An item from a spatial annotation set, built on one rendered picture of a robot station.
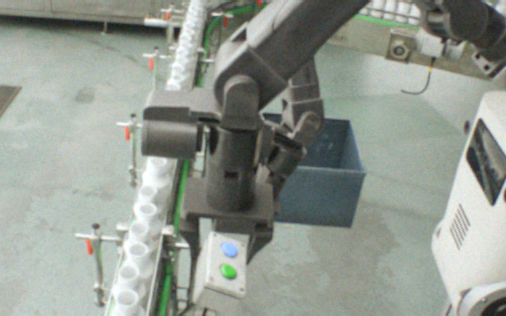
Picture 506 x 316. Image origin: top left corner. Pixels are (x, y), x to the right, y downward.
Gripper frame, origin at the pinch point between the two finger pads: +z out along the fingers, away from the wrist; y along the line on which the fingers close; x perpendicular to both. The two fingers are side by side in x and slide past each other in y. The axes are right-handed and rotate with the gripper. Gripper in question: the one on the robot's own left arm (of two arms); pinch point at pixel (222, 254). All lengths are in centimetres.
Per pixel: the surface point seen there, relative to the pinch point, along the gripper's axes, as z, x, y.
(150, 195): 23.2, 39.6, -14.4
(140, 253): 25.8, 25.3, -14.2
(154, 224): 26.3, 34.4, -12.8
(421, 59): 53, 199, 92
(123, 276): 25.7, 19.0, -16.3
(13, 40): 139, 367, -174
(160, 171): 21, 45, -13
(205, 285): 28.7, 21.5, -1.6
